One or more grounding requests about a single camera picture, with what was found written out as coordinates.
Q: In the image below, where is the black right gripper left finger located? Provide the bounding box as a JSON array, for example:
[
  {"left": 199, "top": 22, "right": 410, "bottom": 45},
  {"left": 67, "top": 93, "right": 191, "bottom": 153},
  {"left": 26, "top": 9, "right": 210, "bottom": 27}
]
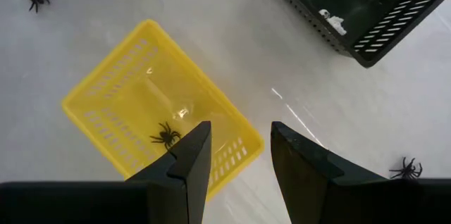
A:
[{"left": 0, "top": 120, "right": 212, "bottom": 224}]

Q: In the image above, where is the black plastic basket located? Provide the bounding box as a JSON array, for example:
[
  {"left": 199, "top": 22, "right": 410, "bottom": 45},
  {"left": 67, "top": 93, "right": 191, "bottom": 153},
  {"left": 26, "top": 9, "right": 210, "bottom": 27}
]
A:
[{"left": 259, "top": 0, "right": 451, "bottom": 69}]

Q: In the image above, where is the yellow plastic basket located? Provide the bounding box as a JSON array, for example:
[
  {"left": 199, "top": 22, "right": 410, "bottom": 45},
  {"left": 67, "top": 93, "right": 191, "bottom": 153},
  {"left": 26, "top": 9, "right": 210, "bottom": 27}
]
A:
[{"left": 61, "top": 18, "right": 265, "bottom": 202}]

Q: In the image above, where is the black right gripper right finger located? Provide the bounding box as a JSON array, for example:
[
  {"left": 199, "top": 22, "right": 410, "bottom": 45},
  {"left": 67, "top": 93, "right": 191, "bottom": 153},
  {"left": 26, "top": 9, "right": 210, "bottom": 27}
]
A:
[{"left": 270, "top": 120, "right": 451, "bottom": 224}]

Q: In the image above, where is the small white plastic skeleton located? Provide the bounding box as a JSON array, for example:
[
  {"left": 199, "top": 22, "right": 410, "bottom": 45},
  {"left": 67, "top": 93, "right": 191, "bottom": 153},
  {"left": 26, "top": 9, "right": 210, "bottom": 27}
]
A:
[{"left": 318, "top": 8, "right": 348, "bottom": 37}]

